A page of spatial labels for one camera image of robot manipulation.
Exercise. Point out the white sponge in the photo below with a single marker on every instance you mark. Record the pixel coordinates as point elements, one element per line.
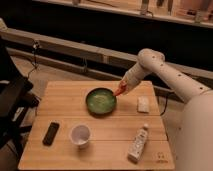
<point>143,104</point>

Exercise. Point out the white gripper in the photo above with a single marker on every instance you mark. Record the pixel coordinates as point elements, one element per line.
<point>133,77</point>

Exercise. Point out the white plastic bottle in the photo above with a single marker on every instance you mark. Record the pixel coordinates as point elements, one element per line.
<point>137,146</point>

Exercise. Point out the wooden table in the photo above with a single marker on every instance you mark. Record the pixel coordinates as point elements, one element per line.
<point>111,135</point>

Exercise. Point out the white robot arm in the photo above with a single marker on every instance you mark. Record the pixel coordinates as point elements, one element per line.
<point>194,150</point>

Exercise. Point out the black office chair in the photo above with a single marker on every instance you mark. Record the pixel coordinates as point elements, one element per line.
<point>15,100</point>

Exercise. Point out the green bowl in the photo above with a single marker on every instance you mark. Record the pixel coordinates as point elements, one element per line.
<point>100,101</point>

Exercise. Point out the black remote control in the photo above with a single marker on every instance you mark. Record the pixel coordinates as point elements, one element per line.
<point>50,134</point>

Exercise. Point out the red orange pepper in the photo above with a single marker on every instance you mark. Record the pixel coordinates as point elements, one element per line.
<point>121,89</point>

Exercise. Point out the white paper cup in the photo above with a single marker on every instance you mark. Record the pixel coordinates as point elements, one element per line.
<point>80,136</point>

